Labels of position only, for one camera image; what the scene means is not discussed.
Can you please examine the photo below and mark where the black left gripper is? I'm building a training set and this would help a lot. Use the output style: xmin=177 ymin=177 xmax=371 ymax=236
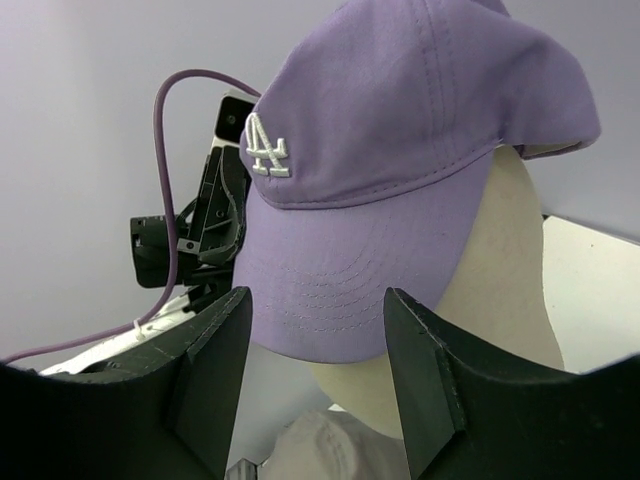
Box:
xmin=1 ymin=145 xmax=252 ymax=479

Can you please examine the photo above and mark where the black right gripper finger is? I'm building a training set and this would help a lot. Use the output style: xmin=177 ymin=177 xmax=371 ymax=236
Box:
xmin=384 ymin=288 xmax=639 ymax=479

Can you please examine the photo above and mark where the grey bucket hat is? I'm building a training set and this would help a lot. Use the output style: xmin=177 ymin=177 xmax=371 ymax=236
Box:
xmin=259 ymin=410 xmax=411 ymax=480

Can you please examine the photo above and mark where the purple baseball cap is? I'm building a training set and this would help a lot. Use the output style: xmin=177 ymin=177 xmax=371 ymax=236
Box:
xmin=233 ymin=1 xmax=601 ymax=364

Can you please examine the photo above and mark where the beige mannequin head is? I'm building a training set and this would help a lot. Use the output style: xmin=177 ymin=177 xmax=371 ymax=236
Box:
xmin=308 ymin=146 xmax=564 ymax=439

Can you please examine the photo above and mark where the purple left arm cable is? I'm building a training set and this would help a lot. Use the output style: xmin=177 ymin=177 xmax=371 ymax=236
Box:
xmin=0 ymin=68 xmax=264 ymax=366

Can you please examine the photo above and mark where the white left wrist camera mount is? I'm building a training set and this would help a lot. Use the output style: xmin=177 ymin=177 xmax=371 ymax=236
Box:
xmin=211 ymin=88 xmax=259 ymax=148

